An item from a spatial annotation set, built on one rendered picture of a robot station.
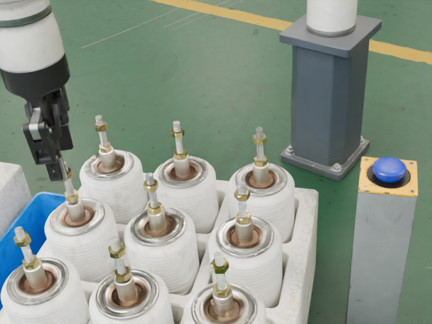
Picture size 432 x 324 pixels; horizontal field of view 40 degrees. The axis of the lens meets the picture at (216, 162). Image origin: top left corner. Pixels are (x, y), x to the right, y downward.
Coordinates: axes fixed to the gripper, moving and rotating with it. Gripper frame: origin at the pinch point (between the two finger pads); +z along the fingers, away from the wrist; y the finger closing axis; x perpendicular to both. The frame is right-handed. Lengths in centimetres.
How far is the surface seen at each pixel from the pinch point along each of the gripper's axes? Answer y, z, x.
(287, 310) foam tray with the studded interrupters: -14.1, 17.6, -26.8
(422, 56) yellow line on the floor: 80, 36, -80
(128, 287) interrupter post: -15.9, 8.3, -8.0
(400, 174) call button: -7.3, 2.8, -41.9
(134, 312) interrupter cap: -17.8, 10.3, -8.5
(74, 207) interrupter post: -1.1, 8.0, -0.3
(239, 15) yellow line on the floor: 119, 36, -34
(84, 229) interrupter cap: -2.9, 10.3, -1.3
